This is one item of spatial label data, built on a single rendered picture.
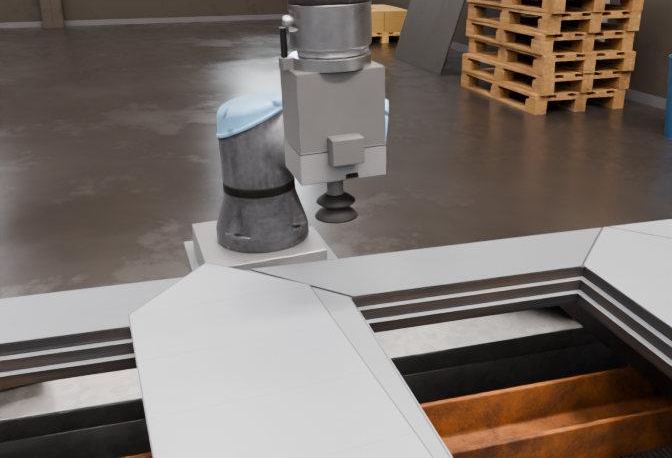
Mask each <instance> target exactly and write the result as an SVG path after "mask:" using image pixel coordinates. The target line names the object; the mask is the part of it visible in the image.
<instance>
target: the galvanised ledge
mask: <svg viewBox="0 0 672 458"><path fill-rule="evenodd" d="M375 335H376V336H377V338H378V340H379V341H380V343H381V344H382V346H383V348H384V349H385V351H386V352H387V354H388V355H389V357H390V359H391V360H392V362H393V363H394V365H395V367H396V368H397V370H398V371H399V373H400V374H401V376H403V375H409V374H415V373H421V372H427V371H433V370H439V369H445V368H451V367H457V366H463V365H469V364H475V363H481V362H487V361H493V360H499V359H505V358H511V357H517V356H523V355H529V354H535V353H541V352H547V351H553V350H559V349H565V348H571V347H577V346H583V345H589V344H595V343H601V341H600V340H599V339H598V338H596V337H595V336H594V335H593V334H592V333H590V332H589V331H588V330H587V329H586V328H585V327H583V326H582V325H581V324H580V323H579V322H577V321H576V320H575V319H574V318H573V317H571V316H570V315H569V314H568V313H567V312H565V311H564V310H563V309H562V308H561V307H560V306H552V307H545V308H538V309H532V310H525V311H518V312H511V313H505V314H498V315H491V316H485V317H478V318H471V319H464V320H458V321H451V322H444V323H438V324H431V325H424V326H417V327H411V328H404V329H397V330H391V331H384V332H377V333H375ZM140 419H146V417H145V411H144V405H143V399H142V394H141V388H140V382H139V376H138V371H137V368H135V369H128V370H122V371H115V372H108V373H102V374H95V375H88V376H81V377H75V378H68V379H61V380H55V381H48V382H41V383H34V384H28V385H23V386H20V387H16V388H12V389H8V390H4V391H0V443H2V442H8V441H14V440H20V439H26V438H32V437H38V436H44V435H50V434H56V433H62V432H68V431H74V430H80V429H86V428H92V427H98V426H104V425H110V424H116V423H122V422H128V421H134V420H140Z"/></svg>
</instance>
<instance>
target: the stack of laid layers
mask: <svg viewBox="0 0 672 458"><path fill-rule="evenodd" d="M311 287H312V288H313V290H314V291H315V293H316V294H317V295H318V297H319V298H320V300H321V301H322V302H323V304H324V305H325V307H326V308H327V310H328V311H329V312H330V314H331V315H332V317H333V318H334V319H335V321H336V322H337V324H338V325H339V326H340V328H341V329H342V331H343V332H344V333H345V335H346V336H347V338H348V339H349V340H350V342H351V343H352V344H353V346H354V347H355V349H356V350H357V351H358V353H359V354H360V356H361V357H362V358H363V360H364V361H365V363H366V364H367V365H368V367H369V368H370V369H371V371H372V372H373V374H374V375H375V376H376V378H377V379H378V381H379V382H380V383H381V385H382V386H383V387H384V389H385V390H386V392H387V393H388V394H389V396H390V397H391V399H392V400H393V401H394V403H395V404H396V405H397V407H398V408H399V410H400V411H401V412H402V414H403V415H404V417H405V418H406V419H407V421H408V422H409V424H410V425H411V426H412V428H413V429H414V430H415V432H416V433H417V435H418V436H419V437H420V439H421V440H422V442H423V443H424V444H425V446H426V447H427V448H428V450H429V451H430V453H431V454H432V455H433V457H434V458H453V457H452V455H451V454H450V452H449V450H448V449H447V447H446V446H445V444H444V443H443V441H442V439H441V438H440V436H439V435H438V433H437V431H436V430H435V428H434V427H433V425H432V424H431V422H430V420H429V419H428V417H427V416H426V414H425V412H424V411H423V409H422V408H421V406H420V405H419V403H418V401H417V400H416V398H415V397H414V395H413V393H412V392H411V390H410V389H409V387H408V386H407V384H406V382H405V381H404V379H403V378H402V376H401V374H400V373H399V371H398V370H397V368H396V367H395V365H394V363H393V362H392V360H391V359H390V357H389V355H388V354H387V352H386V351H385V349H384V348H383V346H382V344H381V343H380V341H379V340H378V338H377V336H376V335H375V333H377V332H384V331H391V330H397V329H404V328H411V327H417V326H424V325H431V324H438V323H444V322H451V321H458V320H464V319H471V318H478V317H485V316H491V315H498V314H505V313H511V312H518V311H525V310H532V309H538V308H545V307H552V306H558V305H565V304H572V303H577V304H578V305H580V306H581V307H582V308H583V309H585V310H586V311H587V312H588V313H590V314H591V315H592V316H593V317H595V318H596V319H597V320H598V321H600V322H601V323H602V324H603V325H605V326H606V327H607V328H608V329H610V330H611V331H612V332H613V333H615V334H616V335H617V336H618V337H620V338H621V339H622V340H623V341H625V342H626V343H627V344H628V345H630V346H631V347H632V348H633V349H635V350H636V351H637V352H638V353H640V354H641V355H642V356H643V357H645V358H646V359H647V360H648V361H650V362H651V363H652V364H653V365H655V366H656V367H657V368H658V369H659V370H661V371H662V372H663V373H664V374H666V375H667V376H668V377H669V378H671V379H672V328H670V327H669V326H668V325H666V324H665V323H663V322H662V321H660V320H659V319H658V318H656V317H655V316H653V315H652V314H651V313H649V312H648V311H646V310H645V309H644V308H642V307H641V306H639V305H638V304H636V303H635V302H634V301H632V300H631V299H629V298H628V297H627V296H625V295H624V294H622V293H621V292H619V291H618V290H617V289H615V288H614V287H612V286H611V285H610V284H608V283H607V282H605V281H604V280H603V279H601V278H600V277H598V276H597V275H595V274H594V273H593V272H591V271H590V270H588V269H587V268H586V267H584V266H583V265H582V267H576V268H569V269H561V270H554V271H546V272H539V273H531V274H524V275H516V276H509V277H502V278H494V279H487V280H479V281H472V282H464V283H457V284H449V285H442V286H434V287H427V288H420V289H412V290H405V291H397V292H390V293H382V294H375V295H367V296H360V297H351V296H347V295H343V294H339V293H335V292H332V291H328V290H324V289H320V288H317V287H313V286H311ZM135 368H137V365H136V359H135V353H134V347H133V342H132V336H131V330H130V327H129V328H121V329H114V330H107V331H99V332H92V333H84V334H77V335H69V336H62V337H54V338H47V339H39V340H32V341H25V342H17V343H10V344H2V345H0V389H1V388H8V387H14V386H21V385H28V384H34V383H41V382H48V381H55V380H61V379H68V378H75V377H81V376H88V375H95V374H102V373H108V372H115V371H122V370H128V369H135Z"/></svg>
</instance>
